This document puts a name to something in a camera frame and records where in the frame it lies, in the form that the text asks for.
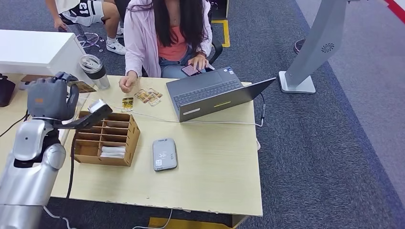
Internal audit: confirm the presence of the grey floor stand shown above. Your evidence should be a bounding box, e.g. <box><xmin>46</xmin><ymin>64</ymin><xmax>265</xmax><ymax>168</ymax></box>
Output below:
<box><xmin>278</xmin><ymin>0</ymin><xmax>369</xmax><ymax>94</ymax></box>

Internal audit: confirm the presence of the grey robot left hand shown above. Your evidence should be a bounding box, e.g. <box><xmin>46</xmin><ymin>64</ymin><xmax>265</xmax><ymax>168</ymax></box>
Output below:
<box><xmin>26</xmin><ymin>72</ymin><xmax>80</xmax><ymax>122</ymax></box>

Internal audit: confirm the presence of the white desk shelf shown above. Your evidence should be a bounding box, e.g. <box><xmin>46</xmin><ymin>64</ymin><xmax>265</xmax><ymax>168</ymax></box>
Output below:
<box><xmin>0</xmin><ymin>29</ymin><xmax>95</xmax><ymax>105</ymax></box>

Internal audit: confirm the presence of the long white charging cable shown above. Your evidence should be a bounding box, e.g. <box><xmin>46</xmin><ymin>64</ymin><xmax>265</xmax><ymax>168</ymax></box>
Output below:
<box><xmin>79</xmin><ymin>96</ymin><xmax>265</xmax><ymax>128</ymax></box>

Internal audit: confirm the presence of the white cable under table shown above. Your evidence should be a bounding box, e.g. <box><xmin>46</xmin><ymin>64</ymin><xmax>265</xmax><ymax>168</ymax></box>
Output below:
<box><xmin>133</xmin><ymin>208</ymin><xmax>174</xmax><ymax>229</ymax></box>

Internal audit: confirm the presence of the dark cabinet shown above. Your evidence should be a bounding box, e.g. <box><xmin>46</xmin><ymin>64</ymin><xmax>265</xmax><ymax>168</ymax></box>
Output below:
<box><xmin>211</xmin><ymin>0</ymin><xmax>230</xmax><ymax>19</ymax></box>

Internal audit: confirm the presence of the clear tumbler with black band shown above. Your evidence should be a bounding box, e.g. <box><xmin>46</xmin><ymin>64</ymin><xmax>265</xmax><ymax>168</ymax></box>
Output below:
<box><xmin>78</xmin><ymin>54</ymin><xmax>111</xmax><ymax>91</ymax></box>

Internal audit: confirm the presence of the black laptop dongle cable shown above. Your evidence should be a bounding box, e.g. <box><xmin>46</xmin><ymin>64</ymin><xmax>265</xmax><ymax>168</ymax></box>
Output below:
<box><xmin>260</xmin><ymin>93</ymin><xmax>267</xmax><ymax>127</ymax></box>

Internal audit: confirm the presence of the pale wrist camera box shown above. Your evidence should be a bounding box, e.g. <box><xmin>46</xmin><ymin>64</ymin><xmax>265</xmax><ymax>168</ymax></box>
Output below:
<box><xmin>53</xmin><ymin>99</ymin><xmax>114</xmax><ymax>130</ymax></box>

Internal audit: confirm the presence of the cardboard compartment organizer box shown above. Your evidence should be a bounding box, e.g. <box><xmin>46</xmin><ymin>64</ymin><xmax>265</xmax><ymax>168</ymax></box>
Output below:
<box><xmin>72</xmin><ymin>111</ymin><xmax>141</xmax><ymax>167</ymax></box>

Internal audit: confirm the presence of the black bag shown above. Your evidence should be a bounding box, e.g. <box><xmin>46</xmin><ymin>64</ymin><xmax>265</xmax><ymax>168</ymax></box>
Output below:
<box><xmin>0</xmin><ymin>73</ymin><xmax>16</xmax><ymax>108</ymax></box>

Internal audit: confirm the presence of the chrome stool base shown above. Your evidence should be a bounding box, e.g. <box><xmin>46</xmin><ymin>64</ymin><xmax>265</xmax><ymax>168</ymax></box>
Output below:
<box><xmin>75</xmin><ymin>31</ymin><xmax>104</xmax><ymax>53</ymax></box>

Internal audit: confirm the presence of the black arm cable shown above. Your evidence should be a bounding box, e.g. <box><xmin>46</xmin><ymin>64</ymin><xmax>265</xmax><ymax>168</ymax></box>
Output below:
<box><xmin>65</xmin><ymin>128</ymin><xmax>77</xmax><ymax>200</ymax></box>

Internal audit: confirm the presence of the person's left hand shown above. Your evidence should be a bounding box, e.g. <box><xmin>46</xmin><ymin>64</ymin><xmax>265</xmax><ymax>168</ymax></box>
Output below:
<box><xmin>187</xmin><ymin>54</ymin><xmax>210</xmax><ymax>71</ymax></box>

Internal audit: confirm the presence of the pink smartphone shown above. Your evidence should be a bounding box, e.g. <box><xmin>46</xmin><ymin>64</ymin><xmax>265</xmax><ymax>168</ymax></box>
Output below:
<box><xmin>181</xmin><ymin>64</ymin><xmax>202</xmax><ymax>77</ymax></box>

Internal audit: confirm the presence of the person in numbered jersey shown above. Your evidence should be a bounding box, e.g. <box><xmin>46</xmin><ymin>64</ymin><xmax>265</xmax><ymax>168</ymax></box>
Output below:
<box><xmin>44</xmin><ymin>0</ymin><xmax>127</xmax><ymax>56</ymax></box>

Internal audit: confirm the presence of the dark round floor base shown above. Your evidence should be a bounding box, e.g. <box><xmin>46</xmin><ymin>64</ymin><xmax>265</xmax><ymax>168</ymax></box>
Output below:
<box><xmin>293</xmin><ymin>39</ymin><xmax>306</xmax><ymax>55</ymax></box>

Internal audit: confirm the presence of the yellow floor tape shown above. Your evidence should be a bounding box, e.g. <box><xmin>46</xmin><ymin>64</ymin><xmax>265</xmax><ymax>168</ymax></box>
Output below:
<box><xmin>213</xmin><ymin>19</ymin><xmax>231</xmax><ymax>48</ymax></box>

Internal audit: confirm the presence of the white power strip cord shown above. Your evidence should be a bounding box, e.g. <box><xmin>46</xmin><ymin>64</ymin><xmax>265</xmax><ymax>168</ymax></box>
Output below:
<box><xmin>43</xmin><ymin>205</ymin><xmax>76</xmax><ymax>229</ymax></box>

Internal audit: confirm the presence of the person's right hand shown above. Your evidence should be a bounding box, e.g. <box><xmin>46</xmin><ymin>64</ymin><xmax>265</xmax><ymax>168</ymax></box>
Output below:
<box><xmin>118</xmin><ymin>71</ymin><xmax>139</xmax><ymax>94</ymax></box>

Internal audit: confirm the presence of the grey card reader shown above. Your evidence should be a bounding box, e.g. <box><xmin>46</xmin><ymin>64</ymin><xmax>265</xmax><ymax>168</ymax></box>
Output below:
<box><xmin>152</xmin><ymin>137</ymin><xmax>178</xmax><ymax>172</ymax></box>

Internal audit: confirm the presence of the grey laptop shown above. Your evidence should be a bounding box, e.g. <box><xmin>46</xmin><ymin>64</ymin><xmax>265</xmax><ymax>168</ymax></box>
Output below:
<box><xmin>165</xmin><ymin>66</ymin><xmax>277</xmax><ymax>123</ymax></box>

